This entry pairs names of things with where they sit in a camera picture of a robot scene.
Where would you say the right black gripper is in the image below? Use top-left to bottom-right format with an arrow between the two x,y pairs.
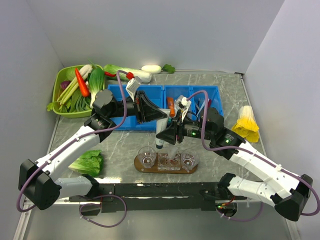
155,109 -> 214,145

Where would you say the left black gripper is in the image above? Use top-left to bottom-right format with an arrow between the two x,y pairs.
107,90 -> 167,125

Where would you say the white toothpaste tube blue cap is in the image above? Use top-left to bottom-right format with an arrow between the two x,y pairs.
155,108 -> 171,149

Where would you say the white red toothpaste tube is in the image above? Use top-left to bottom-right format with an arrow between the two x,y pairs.
168,146 -> 179,161

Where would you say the clear square organizer tray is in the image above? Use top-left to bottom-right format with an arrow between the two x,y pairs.
157,152 -> 181,171

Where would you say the clear plastic cup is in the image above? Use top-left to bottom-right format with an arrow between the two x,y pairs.
180,148 -> 200,173
137,146 -> 157,168

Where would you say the white blue toothbrush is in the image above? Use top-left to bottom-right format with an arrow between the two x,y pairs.
196,98 -> 208,116

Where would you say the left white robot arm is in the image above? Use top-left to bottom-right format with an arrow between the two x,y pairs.
18,89 -> 168,210

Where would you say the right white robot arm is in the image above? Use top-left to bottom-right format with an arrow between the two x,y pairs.
156,107 -> 313,222

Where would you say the orange toothpaste tube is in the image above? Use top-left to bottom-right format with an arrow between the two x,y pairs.
166,97 -> 176,118

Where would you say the red toothbrush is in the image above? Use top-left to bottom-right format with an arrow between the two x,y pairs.
207,99 -> 212,109

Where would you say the brown wooden oval tray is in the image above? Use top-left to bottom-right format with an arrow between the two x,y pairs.
134,153 -> 198,175

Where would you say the left blue storage bin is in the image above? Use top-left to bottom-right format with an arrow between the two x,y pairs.
102,84 -> 165,131

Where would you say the napa cabbage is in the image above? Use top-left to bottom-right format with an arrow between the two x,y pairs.
103,64 -> 152,83

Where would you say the white radish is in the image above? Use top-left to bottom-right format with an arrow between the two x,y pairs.
141,64 -> 176,74

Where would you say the red chili pepper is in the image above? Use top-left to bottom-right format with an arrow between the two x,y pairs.
104,71 -> 116,78

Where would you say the bok choy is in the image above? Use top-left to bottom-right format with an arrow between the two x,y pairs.
88,67 -> 105,109

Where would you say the green bean bunch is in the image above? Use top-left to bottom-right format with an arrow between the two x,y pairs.
59,89 -> 91,113

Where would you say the orange carrot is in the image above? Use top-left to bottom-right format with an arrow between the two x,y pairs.
75,68 -> 90,98

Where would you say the yellow baby cabbage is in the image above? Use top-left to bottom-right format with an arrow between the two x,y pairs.
231,105 -> 259,143

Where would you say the green lettuce head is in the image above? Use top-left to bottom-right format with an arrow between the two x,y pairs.
68,149 -> 104,177

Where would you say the white green leek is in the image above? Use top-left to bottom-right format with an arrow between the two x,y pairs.
57,64 -> 93,106

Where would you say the purple onion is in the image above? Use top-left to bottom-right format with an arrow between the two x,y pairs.
60,80 -> 71,90

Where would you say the green plastic basket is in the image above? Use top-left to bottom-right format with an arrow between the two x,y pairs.
46,64 -> 105,118

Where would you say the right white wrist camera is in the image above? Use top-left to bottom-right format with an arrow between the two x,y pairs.
174,95 -> 192,122

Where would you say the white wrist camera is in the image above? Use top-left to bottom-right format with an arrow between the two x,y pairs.
174,95 -> 192,122
125,76 -> 141,102

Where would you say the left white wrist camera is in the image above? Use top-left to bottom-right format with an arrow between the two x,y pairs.
125,76 -> 141,102

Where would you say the black base frame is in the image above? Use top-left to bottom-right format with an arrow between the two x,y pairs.
69,182 -> 234,213

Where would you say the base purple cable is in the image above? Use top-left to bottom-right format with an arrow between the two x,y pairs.
78,194 -> 128,228

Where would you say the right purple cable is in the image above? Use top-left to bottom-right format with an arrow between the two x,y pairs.
184,90 -> 320,217

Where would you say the aluminium rail frame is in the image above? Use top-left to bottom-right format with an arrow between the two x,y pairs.
12,194 -> 71,240

